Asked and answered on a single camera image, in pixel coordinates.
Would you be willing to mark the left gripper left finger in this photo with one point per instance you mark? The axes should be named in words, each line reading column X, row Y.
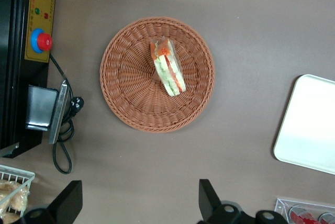
column 65, row 203

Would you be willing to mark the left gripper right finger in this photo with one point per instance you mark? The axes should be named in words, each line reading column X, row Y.
column 209, row 200

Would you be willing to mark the triangle sandwich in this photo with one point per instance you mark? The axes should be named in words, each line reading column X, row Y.
column 167, row 74

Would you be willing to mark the cream plastic tray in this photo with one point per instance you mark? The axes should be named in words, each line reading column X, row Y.
column 308, row 129

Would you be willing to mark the round brown wicker basket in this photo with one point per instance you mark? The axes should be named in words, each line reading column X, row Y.
column 125, row 82

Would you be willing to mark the bagged crispy snack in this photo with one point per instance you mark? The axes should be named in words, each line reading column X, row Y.
column 11, row 195
column 9, row 218

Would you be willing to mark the clear acrylic bottle rack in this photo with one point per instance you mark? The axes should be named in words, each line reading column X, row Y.
column 281, row 204

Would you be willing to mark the grey metal machine lid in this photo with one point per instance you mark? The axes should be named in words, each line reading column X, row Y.
column 8, row 150

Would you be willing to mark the black metal machine side box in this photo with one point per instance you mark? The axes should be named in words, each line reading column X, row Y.
column 39, row 106

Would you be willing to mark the black heating machine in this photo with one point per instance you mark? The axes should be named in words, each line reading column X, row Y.
column 10, row 51

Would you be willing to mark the red emergency stop button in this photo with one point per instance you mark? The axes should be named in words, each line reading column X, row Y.
column 44, row 41

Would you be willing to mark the yellow machine control panel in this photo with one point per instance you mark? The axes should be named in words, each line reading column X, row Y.
column 43, row 4

